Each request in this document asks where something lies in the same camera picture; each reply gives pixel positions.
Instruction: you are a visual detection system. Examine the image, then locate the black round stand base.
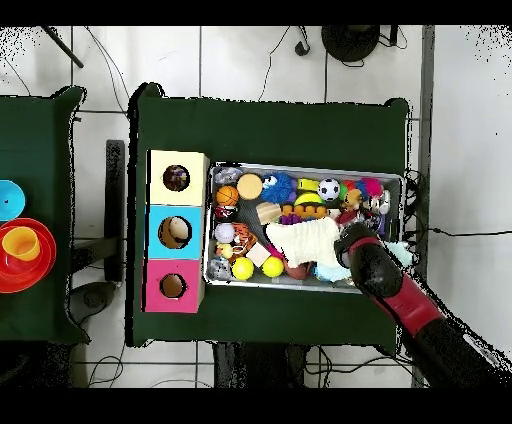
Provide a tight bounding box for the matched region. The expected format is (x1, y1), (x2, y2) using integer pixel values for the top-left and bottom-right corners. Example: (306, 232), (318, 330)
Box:
(320, 25), (381, 64)

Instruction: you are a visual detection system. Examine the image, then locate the yellow plastic cup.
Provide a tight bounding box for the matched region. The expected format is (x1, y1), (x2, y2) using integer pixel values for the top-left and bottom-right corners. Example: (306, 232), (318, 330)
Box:
(1, 226), (41, 262)

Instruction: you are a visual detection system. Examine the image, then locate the cream waffle cloth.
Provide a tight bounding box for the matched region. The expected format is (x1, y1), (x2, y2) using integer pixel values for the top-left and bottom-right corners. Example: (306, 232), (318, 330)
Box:
(265, 217), (343, 269)

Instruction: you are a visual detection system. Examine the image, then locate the wooden box with three holes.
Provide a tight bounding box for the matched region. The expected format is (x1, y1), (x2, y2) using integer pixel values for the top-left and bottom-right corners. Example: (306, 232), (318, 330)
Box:
(141, 149), (212, 313)

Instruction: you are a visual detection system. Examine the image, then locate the wire mesh bin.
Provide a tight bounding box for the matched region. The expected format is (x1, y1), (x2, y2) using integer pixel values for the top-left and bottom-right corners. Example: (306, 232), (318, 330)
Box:
(202, 161), (405, 296)

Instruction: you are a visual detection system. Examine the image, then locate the orange bowl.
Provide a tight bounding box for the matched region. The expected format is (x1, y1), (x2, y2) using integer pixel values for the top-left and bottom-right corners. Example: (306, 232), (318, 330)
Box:
(0, 217), (57, 294)

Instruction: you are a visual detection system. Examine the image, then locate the black floor stand foot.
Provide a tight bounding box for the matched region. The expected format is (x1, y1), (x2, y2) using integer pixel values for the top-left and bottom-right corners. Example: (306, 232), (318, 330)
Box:
(71, 139), (126, 283)

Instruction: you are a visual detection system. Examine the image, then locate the colourful polka dot cloth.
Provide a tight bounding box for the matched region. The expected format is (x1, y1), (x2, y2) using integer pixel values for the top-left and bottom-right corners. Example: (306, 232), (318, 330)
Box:
(162, 164), (191, 192)

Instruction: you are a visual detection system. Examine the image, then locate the tan teddy bear plush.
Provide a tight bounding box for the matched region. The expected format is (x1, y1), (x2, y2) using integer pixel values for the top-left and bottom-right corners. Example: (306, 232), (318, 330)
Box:
(339, 189), (363, 211)

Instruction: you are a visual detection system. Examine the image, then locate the orange foam disc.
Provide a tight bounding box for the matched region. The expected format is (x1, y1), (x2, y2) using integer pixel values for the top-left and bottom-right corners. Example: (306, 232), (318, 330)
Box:
(236, 172), (264, 200)

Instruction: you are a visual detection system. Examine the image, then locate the toy baseball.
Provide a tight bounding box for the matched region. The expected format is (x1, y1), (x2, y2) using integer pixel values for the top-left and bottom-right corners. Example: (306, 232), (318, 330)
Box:
(214, 222), (236, 244)

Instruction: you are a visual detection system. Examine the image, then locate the blue bowl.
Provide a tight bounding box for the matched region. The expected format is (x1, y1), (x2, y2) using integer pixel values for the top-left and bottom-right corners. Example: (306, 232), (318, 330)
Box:
(0, 179), (26, 222)

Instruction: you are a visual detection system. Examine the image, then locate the orange toy vehicle with wheels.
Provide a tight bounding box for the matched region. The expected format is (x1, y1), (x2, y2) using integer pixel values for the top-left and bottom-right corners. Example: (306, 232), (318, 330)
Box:
(280, 203), (329, 220)

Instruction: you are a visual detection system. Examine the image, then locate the brown toy football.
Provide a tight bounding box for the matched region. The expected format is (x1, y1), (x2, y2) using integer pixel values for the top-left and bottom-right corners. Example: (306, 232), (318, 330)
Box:
(285, 261), (315, 281)

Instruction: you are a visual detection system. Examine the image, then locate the toy basketball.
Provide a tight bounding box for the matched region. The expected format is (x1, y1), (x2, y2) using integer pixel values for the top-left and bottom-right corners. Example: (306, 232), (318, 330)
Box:
(215, 185), (240, 207)

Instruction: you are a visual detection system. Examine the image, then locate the toy soccer ball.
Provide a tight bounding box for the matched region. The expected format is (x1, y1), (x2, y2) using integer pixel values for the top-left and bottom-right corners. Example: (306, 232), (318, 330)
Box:
(318, 178), (342, 202)

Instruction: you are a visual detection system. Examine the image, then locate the dark green table cloth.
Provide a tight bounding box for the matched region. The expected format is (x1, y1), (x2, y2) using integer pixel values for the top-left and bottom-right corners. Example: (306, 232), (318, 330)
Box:
(0, 85), (91, 345)
(126, 82), (410, 353)

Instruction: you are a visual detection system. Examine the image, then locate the yellow smiley ball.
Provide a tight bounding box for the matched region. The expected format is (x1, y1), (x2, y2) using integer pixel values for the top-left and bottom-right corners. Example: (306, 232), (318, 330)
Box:
(261, 255), (285, 278)

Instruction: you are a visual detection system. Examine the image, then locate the mint green cloth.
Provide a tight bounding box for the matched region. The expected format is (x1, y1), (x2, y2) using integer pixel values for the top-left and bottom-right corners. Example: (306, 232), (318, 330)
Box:
(313, 241), (413, 283)

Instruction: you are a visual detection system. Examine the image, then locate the grey round floor base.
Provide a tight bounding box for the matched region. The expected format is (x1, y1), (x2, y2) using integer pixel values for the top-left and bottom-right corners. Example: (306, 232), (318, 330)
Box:
(65, 280), (118, 326)

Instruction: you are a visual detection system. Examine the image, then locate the black tripod leg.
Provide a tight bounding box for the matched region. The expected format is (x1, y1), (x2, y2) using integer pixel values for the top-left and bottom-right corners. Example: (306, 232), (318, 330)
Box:
(41, 25), (85, 69)

